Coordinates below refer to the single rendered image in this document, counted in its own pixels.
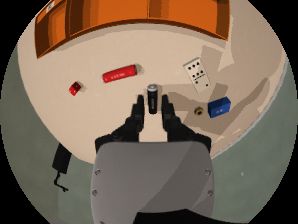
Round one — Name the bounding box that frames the white domino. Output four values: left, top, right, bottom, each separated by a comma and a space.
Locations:
183, 57, 211, 93

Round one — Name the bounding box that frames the orange rack of bins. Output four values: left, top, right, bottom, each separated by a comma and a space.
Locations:
34, 0, 230, 59

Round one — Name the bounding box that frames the red battery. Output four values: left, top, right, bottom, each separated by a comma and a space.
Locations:
101, 65, 137, 84

